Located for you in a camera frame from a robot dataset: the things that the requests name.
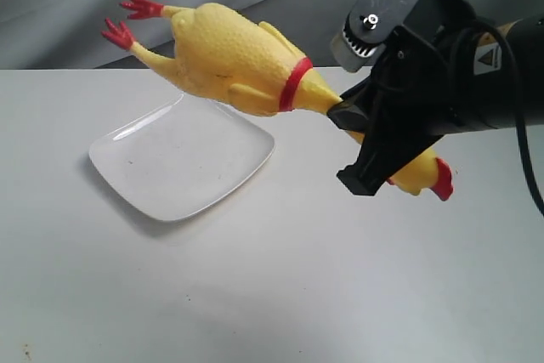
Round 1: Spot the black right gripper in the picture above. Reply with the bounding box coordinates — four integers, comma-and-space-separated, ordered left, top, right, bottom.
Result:
326, 0, 480, 196

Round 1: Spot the yellow rubber chicken toy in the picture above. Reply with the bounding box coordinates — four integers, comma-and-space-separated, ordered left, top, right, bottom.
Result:
101, 0, 455, 202

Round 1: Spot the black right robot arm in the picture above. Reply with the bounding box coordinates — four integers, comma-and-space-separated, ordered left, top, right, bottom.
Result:
327, 0, 543, 196

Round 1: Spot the white square plate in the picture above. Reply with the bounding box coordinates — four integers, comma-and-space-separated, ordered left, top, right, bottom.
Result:
88, 94, 275, 222

